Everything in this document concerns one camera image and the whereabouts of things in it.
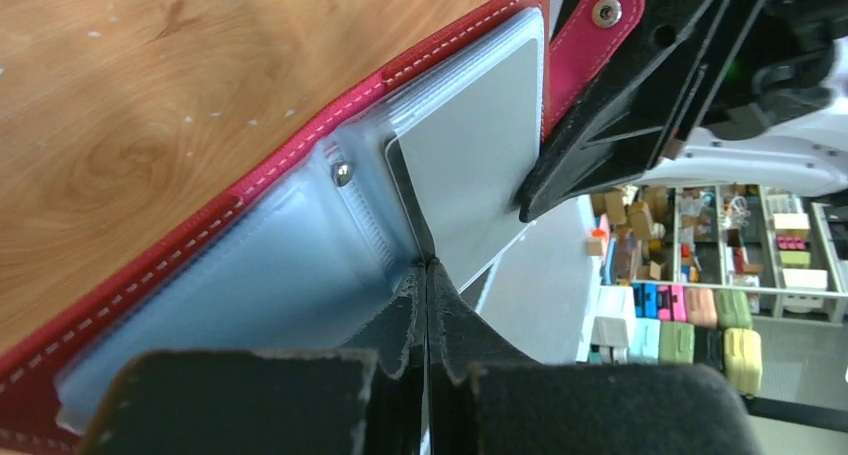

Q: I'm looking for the red leather card holder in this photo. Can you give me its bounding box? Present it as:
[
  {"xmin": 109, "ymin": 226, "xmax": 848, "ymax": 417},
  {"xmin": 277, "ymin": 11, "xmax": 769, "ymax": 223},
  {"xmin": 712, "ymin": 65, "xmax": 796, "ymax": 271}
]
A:
[{"xmin": 0, "ymin": 0, "xmax": 647, "ymax": 455}]

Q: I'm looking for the grey credit card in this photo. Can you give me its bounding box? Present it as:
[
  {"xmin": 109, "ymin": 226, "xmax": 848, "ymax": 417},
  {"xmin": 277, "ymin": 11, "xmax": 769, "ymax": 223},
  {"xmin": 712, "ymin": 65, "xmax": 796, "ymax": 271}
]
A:
[{"xmin": 385, "ymin": 39, "xmax": 540, "ymax": 290}]

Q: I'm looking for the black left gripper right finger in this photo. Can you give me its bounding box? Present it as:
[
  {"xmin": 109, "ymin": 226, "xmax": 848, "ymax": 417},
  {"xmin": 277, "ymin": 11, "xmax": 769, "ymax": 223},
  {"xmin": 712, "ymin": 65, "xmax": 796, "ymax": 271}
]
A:
[{"xmin": 427, "ymin": 261, "xmax": 762, "ymax": 454}]

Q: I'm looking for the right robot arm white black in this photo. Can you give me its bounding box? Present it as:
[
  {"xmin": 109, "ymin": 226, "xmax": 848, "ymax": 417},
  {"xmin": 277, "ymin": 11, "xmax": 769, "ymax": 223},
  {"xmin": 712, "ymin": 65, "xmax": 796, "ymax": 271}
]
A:
[{"xmin": 517, "ymin": 0, "xmax": 847, "ymax": 222}]

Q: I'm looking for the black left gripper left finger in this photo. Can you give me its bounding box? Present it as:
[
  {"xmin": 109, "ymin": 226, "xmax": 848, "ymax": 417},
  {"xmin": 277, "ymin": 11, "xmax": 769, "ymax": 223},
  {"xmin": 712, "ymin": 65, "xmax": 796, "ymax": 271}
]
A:
[{"xmin": 79, "ymin": 265, "xmax": 426, "ymax": 454}]

